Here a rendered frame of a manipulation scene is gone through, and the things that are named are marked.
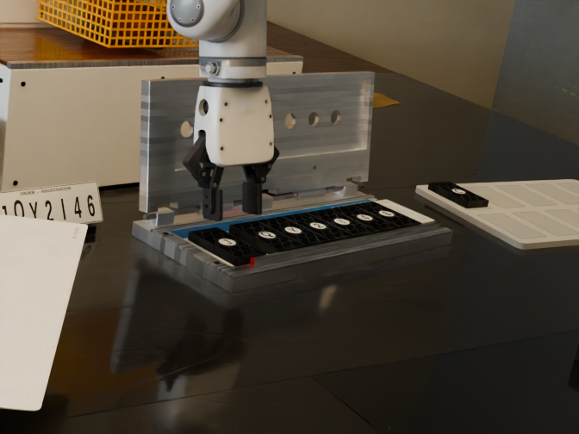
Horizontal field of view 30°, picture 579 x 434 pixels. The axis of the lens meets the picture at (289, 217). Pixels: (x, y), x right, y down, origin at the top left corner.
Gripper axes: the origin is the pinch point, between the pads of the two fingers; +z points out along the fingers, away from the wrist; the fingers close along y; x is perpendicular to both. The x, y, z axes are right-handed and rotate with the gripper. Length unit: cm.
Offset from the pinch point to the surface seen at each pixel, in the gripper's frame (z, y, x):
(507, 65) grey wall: -7, 263, 137
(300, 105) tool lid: -10.7, 23.7, 11.7
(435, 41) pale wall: -16, 228, 145
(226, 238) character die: 4.9, 0.9, 2.3
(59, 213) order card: 2.0, -14.4, 17.7
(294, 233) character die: 5.4, 11.2, 0.1
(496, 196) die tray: 7, 66, 5
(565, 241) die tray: 11, 58, -13
